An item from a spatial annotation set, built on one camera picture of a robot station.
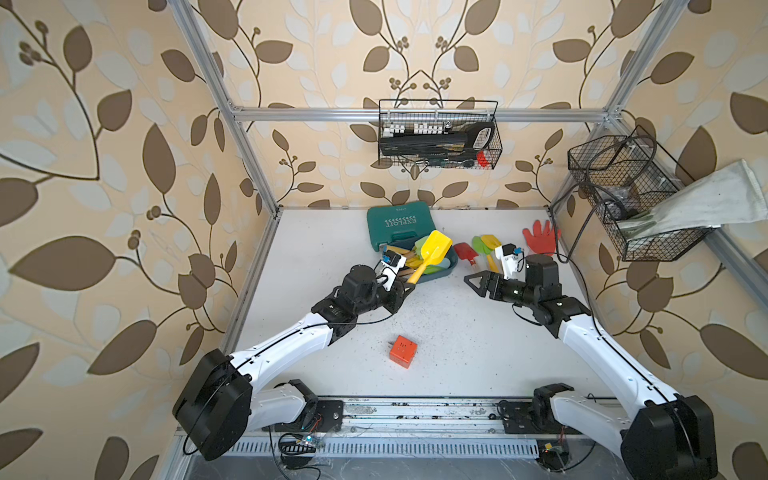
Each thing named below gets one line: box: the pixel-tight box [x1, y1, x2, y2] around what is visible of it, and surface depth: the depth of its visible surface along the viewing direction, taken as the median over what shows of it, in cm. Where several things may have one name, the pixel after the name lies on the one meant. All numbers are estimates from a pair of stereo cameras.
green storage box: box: [366, 201, 459, 283], surface depth 110 cm
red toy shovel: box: [454, 242, 479, 265], surface depth 107 cm
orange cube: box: [389, 335, 419, 369], surface depth 82 cm
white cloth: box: [618, 159, 768, 239], surface depth 59 cm
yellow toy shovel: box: [407, 230, 453, 285], surface depth 81 cm
